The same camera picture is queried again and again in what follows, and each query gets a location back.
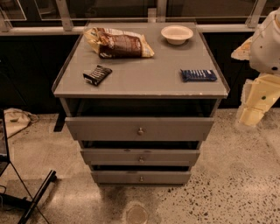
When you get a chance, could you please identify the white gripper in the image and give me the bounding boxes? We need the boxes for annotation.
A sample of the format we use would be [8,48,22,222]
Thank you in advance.
[240,73,280,126]

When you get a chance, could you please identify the grey drawer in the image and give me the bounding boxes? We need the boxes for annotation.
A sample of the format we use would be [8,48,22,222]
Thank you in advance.
[80,149,200,166]
[92,171,191,185]
[66,116,214,141]

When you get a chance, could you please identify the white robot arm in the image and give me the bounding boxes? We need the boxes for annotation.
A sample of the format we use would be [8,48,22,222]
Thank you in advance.
[231,8,280,126]

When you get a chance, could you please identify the grey drawer cabinet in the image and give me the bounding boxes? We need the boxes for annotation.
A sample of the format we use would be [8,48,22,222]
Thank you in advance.
[52,23,229,174]

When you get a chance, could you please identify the grey bottom drawer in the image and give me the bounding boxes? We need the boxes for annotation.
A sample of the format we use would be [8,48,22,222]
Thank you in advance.
[92,171,191,185]

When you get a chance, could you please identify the grey top drawer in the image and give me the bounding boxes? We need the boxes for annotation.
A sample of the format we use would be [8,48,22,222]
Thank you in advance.
[66,116,214,141]

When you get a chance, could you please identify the blue candy bar wrapper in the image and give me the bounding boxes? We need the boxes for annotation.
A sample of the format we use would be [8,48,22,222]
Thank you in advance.
[181,70,217,82]

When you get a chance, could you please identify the white bowl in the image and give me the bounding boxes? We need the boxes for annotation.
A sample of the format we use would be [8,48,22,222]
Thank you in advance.
[161,25,193,46]

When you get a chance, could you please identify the black candy bar wrapper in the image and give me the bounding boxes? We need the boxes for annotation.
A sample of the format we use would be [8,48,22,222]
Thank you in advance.
[83,65,112,87]

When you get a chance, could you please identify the brown chip bag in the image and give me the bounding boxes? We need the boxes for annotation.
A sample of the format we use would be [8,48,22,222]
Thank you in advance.
[84,27,154,59]

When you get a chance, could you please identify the beige cloth bag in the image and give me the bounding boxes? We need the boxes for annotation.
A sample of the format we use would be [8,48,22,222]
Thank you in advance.
[3,108,39,137]

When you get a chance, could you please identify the black tripod stand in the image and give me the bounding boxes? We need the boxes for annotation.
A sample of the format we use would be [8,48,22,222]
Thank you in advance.
[0,109,57,224]

